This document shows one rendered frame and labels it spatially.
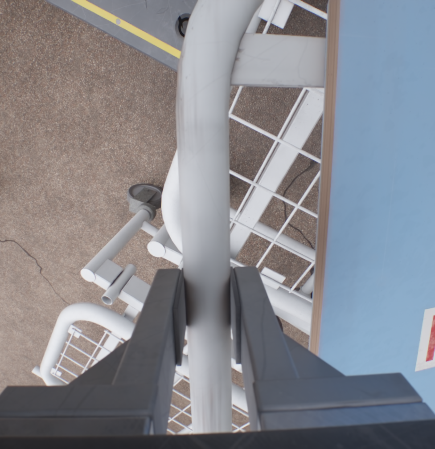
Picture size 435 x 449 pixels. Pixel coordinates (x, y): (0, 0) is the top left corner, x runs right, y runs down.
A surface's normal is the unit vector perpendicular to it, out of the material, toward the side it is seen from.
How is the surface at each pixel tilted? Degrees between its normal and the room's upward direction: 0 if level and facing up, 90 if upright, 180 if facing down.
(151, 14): 0
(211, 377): 27
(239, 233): 0
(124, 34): 0
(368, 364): 31
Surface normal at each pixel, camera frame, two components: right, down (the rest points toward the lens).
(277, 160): -0.26, 0.50
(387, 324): 0.20, 0.25
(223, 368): 0.64, 0.18
